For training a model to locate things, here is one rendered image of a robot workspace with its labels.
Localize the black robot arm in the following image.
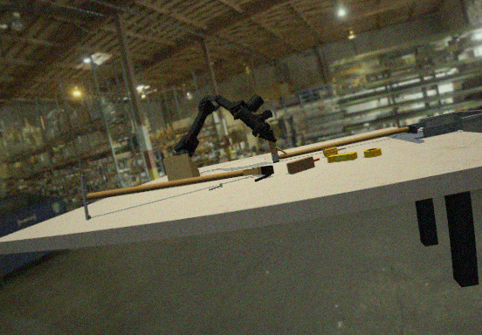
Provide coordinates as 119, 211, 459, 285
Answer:
174, 94, 273, 157

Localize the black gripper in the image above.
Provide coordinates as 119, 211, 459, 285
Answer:
245, 114, 277, 142

